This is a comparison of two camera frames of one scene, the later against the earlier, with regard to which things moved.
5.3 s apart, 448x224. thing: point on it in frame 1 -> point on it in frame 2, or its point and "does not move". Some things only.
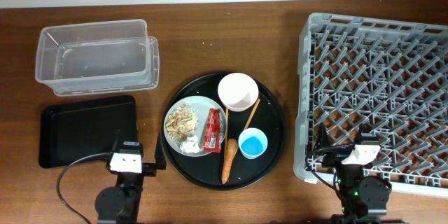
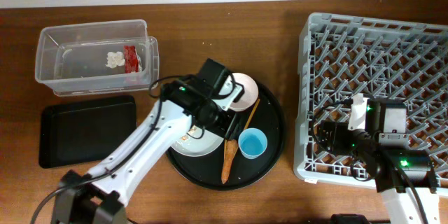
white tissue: [190, 145] -> [115, 59]
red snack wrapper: [213, 136] -> [131, 59]
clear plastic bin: [97, 57] does not move
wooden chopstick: [252, 114] does not move
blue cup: [253, 142] does not move
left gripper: [149, 171] -> [222, 121]
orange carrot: [231, 146] does not move
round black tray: [254, 141] does not move
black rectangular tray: [68, 131] does not move
